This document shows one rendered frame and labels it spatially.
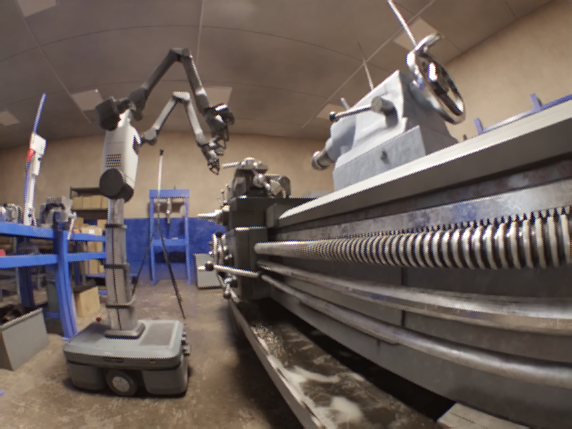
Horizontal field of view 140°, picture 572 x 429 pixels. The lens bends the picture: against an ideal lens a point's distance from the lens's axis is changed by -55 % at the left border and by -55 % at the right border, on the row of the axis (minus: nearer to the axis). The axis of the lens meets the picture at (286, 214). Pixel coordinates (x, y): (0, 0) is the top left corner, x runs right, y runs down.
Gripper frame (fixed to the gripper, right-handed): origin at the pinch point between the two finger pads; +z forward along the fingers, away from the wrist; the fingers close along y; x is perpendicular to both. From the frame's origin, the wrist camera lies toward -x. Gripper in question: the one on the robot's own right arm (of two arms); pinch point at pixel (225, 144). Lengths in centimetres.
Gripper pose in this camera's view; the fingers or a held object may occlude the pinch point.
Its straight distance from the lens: 115.4
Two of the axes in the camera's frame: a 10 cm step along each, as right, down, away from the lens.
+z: 5.2, 8.5, 0.8
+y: -3.5, 1.3, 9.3
